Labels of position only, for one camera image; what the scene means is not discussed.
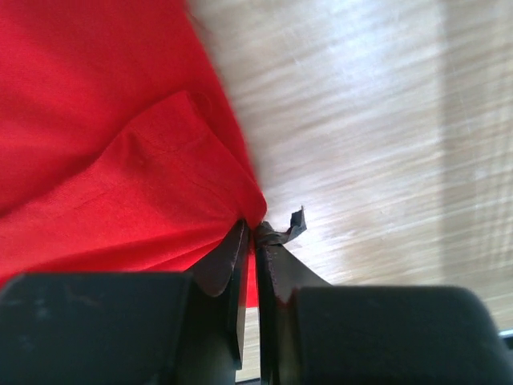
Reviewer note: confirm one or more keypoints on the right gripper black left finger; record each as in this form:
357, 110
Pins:
129, 328

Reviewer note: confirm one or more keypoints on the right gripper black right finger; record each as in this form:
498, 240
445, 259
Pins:
313, 332

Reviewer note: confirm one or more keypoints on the red t shirt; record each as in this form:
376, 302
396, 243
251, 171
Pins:
119, 149

